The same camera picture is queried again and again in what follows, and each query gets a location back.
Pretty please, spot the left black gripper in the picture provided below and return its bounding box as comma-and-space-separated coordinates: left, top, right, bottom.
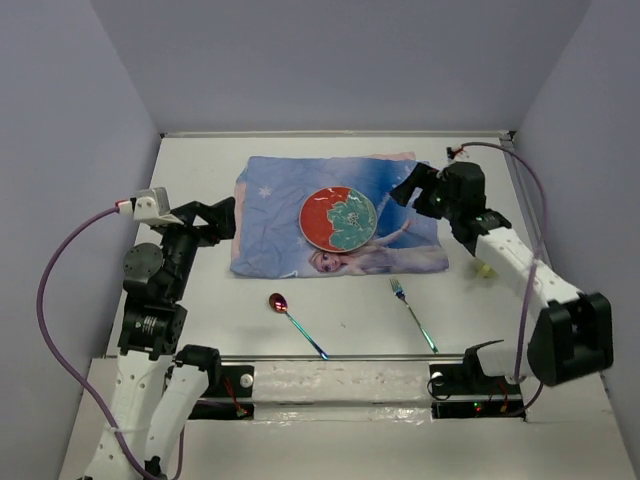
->
157, 195, 237, 299

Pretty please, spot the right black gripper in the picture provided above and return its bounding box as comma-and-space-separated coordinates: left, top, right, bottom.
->
392, 162, 460, 221

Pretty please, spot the blue princess placemat cloth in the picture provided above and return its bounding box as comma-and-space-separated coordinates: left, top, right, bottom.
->
231, 152, 449, 279

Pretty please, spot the red and teal plate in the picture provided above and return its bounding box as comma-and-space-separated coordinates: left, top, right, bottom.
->
299, 186, 378, 253

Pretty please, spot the iridescent spoon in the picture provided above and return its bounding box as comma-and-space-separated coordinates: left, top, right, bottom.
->
268, 293, 329, 361

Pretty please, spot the pale yellow cup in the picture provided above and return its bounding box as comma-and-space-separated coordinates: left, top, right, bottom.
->
473, 258, 497, 278

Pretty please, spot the iridescent fork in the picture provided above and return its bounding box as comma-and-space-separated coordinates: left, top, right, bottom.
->
389, 277, 440, 354

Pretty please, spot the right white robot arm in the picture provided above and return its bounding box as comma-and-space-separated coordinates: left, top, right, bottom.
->
390, 162, 614, 392

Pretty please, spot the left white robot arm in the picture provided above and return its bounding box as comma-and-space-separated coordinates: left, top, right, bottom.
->
84, 190, 235, 479

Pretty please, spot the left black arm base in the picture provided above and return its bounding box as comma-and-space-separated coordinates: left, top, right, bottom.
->
188, 364, 255, 421

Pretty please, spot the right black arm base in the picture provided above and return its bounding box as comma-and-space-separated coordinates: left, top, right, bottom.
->
427, 363, 525, 420

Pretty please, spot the white foam strip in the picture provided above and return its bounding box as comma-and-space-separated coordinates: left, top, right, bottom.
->
252, 361, 431, 404

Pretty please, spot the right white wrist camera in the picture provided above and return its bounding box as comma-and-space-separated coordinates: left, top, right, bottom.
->
446, 146, 469, 163

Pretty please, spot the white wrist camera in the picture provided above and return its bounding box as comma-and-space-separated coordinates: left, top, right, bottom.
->
446, 146, 469, 163
115, 187, 183, 227

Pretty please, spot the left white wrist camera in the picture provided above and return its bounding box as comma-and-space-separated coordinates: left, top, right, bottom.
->
115, 187, 183, 227

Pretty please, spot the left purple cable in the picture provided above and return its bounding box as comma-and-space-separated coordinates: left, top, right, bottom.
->
36, 207, 186, 480

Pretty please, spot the purple cable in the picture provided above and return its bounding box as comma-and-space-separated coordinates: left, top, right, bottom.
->
36, 207, 186, 480
459, 142, 554, 416

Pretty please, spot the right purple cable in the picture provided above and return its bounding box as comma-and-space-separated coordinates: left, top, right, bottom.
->
459, 142, 554, 416

